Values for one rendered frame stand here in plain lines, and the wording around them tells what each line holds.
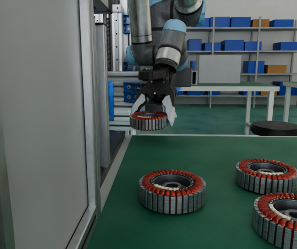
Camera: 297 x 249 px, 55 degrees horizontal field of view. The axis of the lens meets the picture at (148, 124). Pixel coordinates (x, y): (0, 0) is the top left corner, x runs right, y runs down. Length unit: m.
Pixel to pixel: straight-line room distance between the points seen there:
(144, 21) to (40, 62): 0.79
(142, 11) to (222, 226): 0.77
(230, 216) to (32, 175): 0.32
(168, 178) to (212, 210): 0.10
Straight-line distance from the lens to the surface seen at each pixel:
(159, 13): 1.32
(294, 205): 0.48
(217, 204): 0.51
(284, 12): 7.92
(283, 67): 7.29
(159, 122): 0.79
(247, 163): 0.61
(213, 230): 0.44
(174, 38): 0.93
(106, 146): 0.59
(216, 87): 3.19
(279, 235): 0.41
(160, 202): 0.45
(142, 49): 1.04
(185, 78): 1.43
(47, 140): 0.28
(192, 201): 0.46
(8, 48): 0.22
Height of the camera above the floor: 0.98
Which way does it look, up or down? 12 degrees down
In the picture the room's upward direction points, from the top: straight up
